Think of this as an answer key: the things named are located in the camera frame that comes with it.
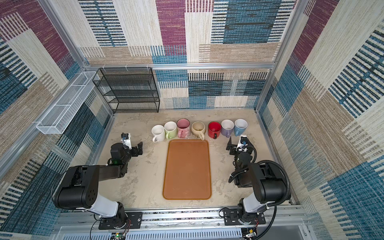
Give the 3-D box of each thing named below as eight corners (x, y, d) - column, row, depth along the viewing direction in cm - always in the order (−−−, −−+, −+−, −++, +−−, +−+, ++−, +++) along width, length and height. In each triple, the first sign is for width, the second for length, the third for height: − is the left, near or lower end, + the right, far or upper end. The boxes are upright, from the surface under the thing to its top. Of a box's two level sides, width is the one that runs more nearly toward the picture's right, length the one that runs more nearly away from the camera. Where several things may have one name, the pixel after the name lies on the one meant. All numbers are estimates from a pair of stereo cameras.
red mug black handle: (208, 141, 104) (209, 134, 98) (207, 128, 111) (208, 121, 105) (220, 141, 104) (222, 134, 98) (219, 128, 111) (220, 121, 105)
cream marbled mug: (189, 139, 105) (189, 132, 98) (193, 127, 111) (193, 120, 105) (203, 142, 103) (203, 135, 97) (206, 130, 110) (206, 122, 103)
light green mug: (165, 142, 103) (163, 134, 96) (167, 129, 110) (165, 121, 103) (177, 142, 103) (175, 134, 96) (178, 129, 110) (176, 121, 103)
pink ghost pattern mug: (176, 142, 103) (175, 132, 94) (178, 128, 111) (176, 118, 102) (190, 142, 103) (189, 132, 94) (190, 128, 111) (189, 118, 102)
